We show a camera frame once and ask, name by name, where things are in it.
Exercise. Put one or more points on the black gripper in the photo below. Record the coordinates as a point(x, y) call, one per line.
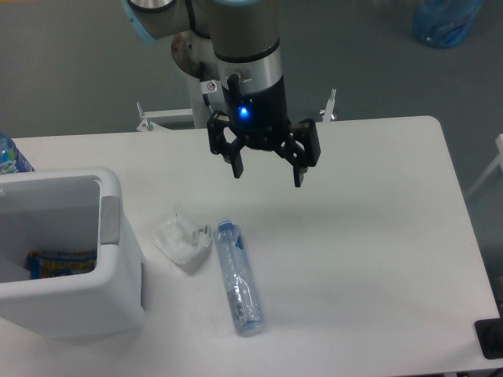
point(260, 121)

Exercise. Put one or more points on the white tissue paper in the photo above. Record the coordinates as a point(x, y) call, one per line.
point(180, 238)

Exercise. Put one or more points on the clear plastic bottle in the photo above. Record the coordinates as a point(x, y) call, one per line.
point(239, 284)

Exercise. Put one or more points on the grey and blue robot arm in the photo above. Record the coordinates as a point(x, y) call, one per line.
point(240, 52)

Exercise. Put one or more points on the white plastic trash can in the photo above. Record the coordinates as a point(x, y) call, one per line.
point(69, 211)

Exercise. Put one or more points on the blue plastic bag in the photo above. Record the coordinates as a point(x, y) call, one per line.
point(444, 24)

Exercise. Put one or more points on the blue labelled bottle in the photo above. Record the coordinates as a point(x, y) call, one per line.
point(12, 159)

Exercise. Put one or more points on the blue snack wrapper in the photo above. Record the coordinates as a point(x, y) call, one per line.
point(49, 264)

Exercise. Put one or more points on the black device at table corner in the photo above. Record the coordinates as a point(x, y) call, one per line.
point(489, 333)

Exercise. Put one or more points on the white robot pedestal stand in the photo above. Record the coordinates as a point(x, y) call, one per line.
point(188, 78)

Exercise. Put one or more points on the white frame at right edge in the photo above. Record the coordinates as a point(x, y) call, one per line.
point(489, 174)

